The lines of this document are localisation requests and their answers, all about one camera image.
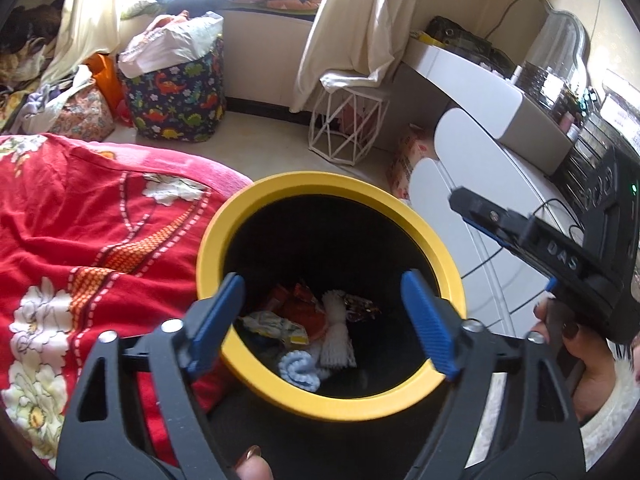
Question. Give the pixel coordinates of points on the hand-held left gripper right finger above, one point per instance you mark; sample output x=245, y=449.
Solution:
x=425, y=320

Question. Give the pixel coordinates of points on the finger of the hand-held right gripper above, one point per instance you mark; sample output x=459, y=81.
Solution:
x=480, y=207

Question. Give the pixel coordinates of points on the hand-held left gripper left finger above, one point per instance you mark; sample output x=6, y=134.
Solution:
x=220, y=320

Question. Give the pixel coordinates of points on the yellow white snack packet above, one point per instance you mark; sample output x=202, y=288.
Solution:
x=272, y=327

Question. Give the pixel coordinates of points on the shiny foil candy wrapper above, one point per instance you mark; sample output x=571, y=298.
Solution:
x=360, y=307

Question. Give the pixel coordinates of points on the red snack packet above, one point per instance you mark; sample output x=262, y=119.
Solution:
x=300, y=305

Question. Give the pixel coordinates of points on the large white foam net bundle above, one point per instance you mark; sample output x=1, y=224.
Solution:
x=337, y=335

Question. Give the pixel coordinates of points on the black bin with yellow rim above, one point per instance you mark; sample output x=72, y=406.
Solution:
x=325, y=182

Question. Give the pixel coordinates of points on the person's right forearm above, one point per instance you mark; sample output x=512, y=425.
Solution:
x=615, y=420

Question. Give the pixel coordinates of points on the person's right hand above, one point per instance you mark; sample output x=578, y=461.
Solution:
x=595, y=375

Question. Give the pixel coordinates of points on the person's left hand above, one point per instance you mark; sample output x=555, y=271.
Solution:
x=255, y=467

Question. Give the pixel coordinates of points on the printed cardboard box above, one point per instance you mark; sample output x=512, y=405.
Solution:
x=415, y=160

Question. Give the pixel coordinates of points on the clear cosmetics organizer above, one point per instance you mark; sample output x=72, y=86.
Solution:
x=585, y=160

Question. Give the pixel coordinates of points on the white vanity desk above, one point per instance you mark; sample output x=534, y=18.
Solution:
x=480, y=85

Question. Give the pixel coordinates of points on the camouflage bag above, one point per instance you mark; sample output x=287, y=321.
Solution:
x=460, y=37

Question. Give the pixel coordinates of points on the arched vanity mirror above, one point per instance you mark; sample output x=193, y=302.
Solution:
x=555, y=50

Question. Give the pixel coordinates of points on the red floral blanket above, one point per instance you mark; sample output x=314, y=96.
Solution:
x=75, y=220

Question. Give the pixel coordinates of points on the cream curtain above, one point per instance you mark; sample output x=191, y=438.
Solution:
x=85, y=20
x=360, y=20

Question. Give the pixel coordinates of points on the dinosaur print laundry basket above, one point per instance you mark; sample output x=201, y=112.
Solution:
x=175, y=100

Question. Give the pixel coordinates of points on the floral fabric bag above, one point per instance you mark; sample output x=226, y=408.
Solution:
x=82, y=115

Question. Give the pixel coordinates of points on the orange bag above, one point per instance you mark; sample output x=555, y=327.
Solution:
x=105, y=77

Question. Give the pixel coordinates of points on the white laundry bundle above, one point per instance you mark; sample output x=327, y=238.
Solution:
x=170, y=42

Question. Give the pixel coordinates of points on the white lavender clothes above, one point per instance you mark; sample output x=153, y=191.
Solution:
x=45, y=95

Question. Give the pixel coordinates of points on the brown floral blanket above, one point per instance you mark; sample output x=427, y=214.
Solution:
x=15, y=75

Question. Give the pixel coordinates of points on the white green pillow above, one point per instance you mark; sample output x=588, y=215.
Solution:
x=137, y=9

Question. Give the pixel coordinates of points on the pile of dark clothes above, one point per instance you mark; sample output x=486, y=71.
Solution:
x=35, y=20

